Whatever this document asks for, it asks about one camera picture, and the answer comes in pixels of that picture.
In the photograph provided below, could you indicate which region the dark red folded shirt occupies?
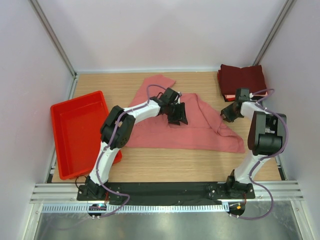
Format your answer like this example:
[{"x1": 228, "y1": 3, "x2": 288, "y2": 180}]
[{"x1": 219, "y1": 64, "x2": 267, "y2": 93}]

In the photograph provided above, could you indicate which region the slotted cable duct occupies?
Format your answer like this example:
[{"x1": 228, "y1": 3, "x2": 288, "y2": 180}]
[{"x1": 41, "y1": 202, "x2": 229, "y2": 214}]

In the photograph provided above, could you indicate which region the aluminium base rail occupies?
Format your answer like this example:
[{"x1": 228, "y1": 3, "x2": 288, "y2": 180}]
[{"x1": 30, "y1": 180, "x2": 304, "y2": 203}]

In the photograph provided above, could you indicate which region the left aluminium frame post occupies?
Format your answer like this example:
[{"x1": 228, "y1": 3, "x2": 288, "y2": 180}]
[{"x1": 28, "y1": 0, "x2": 77, "y2": 78}]

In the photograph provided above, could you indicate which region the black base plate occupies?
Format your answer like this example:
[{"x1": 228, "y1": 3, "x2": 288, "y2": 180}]
[{"x1": 77, "y1": 182, "x2": 256, "y2": 206}]

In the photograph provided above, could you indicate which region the pink t shirt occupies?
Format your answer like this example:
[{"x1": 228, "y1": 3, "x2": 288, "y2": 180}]
[{"x1": 124, "y1": 73, "x2": 246, "y2": 154}]

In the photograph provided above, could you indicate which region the aluminium frame post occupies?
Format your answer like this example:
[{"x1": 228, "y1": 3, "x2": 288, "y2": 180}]
[
  {"x1": 28, "y1": 0, "x2": 77, "y2": 78},
  {"x1": 252, "y1": 0, "x2": 297, "y2": 66}
]

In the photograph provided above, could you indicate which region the pink folded shirt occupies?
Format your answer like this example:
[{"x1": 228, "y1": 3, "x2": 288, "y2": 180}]
[{"x1": 223, "y1": 92, "x2": 268, "y2": 101}]

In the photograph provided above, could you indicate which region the right aluminium frame post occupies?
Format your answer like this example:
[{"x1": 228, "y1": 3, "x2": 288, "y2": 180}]
[{"x1": 252, "y1": 0, "x2": 297, "y2": 66}]

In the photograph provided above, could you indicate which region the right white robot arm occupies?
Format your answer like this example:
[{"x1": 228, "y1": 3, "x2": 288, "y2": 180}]
[{"x1": 220, "y1": 88, "x2": 288, "y2": 199}]

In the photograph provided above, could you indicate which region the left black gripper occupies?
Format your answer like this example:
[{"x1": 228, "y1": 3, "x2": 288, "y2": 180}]
[{"x1": 166, "y1": 102, "x2": 188, "y2": 126}]

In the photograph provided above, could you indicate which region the red plastic tray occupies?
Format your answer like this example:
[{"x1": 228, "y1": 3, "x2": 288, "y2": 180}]
[{"x1": 50, "y1": 90, "x2": 109, "y2": 181}]

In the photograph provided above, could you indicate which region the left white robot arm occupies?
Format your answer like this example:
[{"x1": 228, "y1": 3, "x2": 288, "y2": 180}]
[{"x1": 84, "y1": 87, "x2": 188, "y2": 200}]

